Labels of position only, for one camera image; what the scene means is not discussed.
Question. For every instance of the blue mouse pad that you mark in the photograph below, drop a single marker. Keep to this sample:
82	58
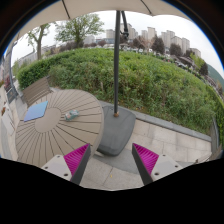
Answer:
36	111

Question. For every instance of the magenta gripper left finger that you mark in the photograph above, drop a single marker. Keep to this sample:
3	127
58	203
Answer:
70	167

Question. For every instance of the grey umbrella base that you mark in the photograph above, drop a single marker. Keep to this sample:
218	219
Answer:
117	131

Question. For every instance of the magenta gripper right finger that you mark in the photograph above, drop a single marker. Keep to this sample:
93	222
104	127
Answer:
152	166

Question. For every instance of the green hedge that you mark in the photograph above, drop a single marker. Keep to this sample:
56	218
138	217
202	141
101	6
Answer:
158	88

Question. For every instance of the beige patio umbrella canopy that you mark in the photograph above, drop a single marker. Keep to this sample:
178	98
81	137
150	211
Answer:
33	13

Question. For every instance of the slatted wooden chair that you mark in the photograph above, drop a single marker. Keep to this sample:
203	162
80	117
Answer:
36	90

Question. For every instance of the round slatted outdoor table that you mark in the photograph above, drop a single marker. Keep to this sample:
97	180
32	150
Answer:
39	140

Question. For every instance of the dark umbrella pole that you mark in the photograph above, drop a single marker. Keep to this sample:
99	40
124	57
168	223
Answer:
116	63

